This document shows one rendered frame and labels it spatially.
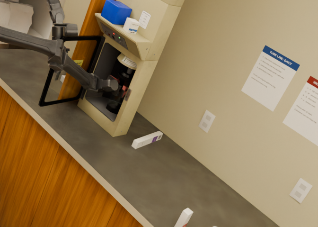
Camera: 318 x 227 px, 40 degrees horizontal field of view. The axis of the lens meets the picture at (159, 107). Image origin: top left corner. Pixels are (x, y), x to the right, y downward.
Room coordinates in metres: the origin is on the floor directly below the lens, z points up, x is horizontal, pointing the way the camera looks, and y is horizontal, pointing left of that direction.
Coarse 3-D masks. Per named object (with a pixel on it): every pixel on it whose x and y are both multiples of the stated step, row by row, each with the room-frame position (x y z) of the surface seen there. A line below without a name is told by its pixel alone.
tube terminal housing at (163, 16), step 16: (128, 0) 2.19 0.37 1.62; (144, 0) 2.14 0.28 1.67; (160, 0) 2.09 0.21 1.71; (160, 16) 2.07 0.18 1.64; (176, 16) 2.15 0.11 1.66; (144, 32) 2.10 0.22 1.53; (160, 32) 2.09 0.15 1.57; (160, 48) 2.14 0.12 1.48; (96, 64) 2.22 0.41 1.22; (144, 64) 2.08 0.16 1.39; (144, 80) 2.12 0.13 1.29; (96, 112) 2.15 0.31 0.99; (128, 112) 2.11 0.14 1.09; (112, 128) 2.08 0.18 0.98; (128, 128) 2.16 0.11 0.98
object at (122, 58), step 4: (120, 56) 2.18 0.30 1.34; (124, 56) 2.17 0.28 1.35; (120, 60) 2.16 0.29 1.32; (124, 60) 2.15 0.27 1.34; (128, 60) 2.15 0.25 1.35; (124, 64) 2.14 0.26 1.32; (128, 64) 2.14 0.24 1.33; (132, 64) 2.15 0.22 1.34; (136, 64) 2.15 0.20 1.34; (132, 68) 2.14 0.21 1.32; (136, 68) 2.15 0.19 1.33
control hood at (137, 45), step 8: (96, 16) 2.13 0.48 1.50; (104, 24) 2.12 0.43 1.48; (112, 24) 2.07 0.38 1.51; (120, 32) 2.03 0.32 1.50; (136, 32) 2.12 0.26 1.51; (128, 40) 2.01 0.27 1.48; (136, 40) 1.98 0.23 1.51; (144, 40) 2.04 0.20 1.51; (128, 48) 2.08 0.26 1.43; (136, 48) 2.00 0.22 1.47; (144, 48) 2.03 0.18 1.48; (136, 56) 2.06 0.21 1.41; (144, 56) 2.05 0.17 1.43
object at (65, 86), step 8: (88, 40) 2.12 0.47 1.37; (72, 48) 2.03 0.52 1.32; (80, 48) 2.09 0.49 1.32; (88, 48) 2.14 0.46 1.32; (72, 56) 2.05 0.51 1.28; (80, 56) 2.11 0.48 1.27; (88, 56) 2.16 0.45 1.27; (80, 64) 2.13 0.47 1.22; (88, 64) 2.19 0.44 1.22; (64, 72) 2.03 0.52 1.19; (56, 80) 1.99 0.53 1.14; (64, 80) 2.05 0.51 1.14; (72, 80) 2.11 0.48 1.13; (48, 88) 1.96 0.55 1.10; (56, 88) 2.01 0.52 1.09; (64, 88) 2.07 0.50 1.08; (72, 88) 2.13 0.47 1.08; (48, 96) 1.98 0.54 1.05; (56, 96) 2.03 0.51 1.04; (64, 96) 2.09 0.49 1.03; (72, 96) 2.15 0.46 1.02
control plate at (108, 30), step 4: (104, 28) 2.15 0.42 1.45; (108, 28) 2.11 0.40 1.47; (104, 32) 2.18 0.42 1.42; (108, 32) 2.14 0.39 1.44; (112, 32) 2.10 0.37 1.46; (116, 36) 2.09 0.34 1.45; (120, 36) 2.06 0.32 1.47; (116, 40) 2.12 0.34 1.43; (120, 40) 2.09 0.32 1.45; (124, 40) 2.05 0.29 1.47; (120, 44) 2.12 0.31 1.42; (124, 44) 2.08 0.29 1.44
